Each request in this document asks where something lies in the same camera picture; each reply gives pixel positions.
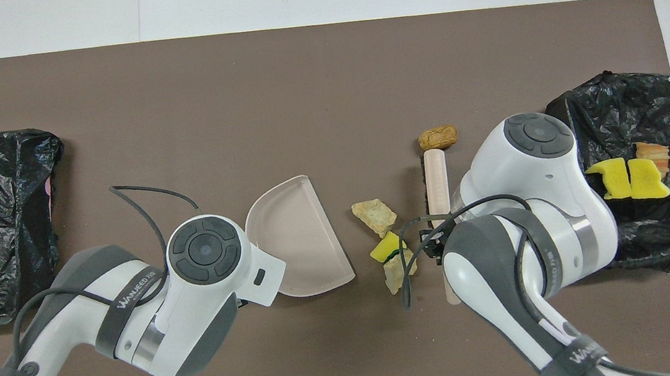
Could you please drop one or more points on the pale yellowish sponge chunk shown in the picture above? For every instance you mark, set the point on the pale yellowish sponge chunk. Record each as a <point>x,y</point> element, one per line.
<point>375,216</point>

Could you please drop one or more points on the green and yellow sponge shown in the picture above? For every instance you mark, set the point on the green and yellow sponge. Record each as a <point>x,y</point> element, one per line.
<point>386,248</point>

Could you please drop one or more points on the orange striped croissant piece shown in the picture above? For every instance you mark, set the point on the orange striped croissant piece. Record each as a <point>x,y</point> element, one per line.
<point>654,153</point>

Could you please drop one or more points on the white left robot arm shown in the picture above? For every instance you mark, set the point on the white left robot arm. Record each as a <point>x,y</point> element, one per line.
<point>198,308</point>

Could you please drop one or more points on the pale whitish sponge chunk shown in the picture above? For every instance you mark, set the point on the pale whitish sponge chunk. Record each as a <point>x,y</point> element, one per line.
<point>395,276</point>

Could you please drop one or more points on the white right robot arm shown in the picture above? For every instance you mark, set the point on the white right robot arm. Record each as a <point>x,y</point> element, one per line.
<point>528,192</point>

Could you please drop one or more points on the beige hand brush black bristles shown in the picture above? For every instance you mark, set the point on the beige hand brush black bristles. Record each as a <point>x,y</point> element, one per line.
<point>437,180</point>

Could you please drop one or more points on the brown bread roll piece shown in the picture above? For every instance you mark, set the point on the brown bread roll piece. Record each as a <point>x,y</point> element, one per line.
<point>439,138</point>

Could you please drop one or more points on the notched yellow sponge piece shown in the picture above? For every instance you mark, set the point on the notched yellow sponge piece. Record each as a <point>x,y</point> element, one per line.
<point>613,179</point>

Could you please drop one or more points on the beige plastic dustpan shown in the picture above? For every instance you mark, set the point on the beige plastic dustpan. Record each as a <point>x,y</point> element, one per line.
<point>303,241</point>

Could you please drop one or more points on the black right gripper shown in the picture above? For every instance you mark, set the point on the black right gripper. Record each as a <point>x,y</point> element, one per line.
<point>434,245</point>

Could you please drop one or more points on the brown table mat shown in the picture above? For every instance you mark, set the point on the brown table mat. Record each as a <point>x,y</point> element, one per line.
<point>238,98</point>

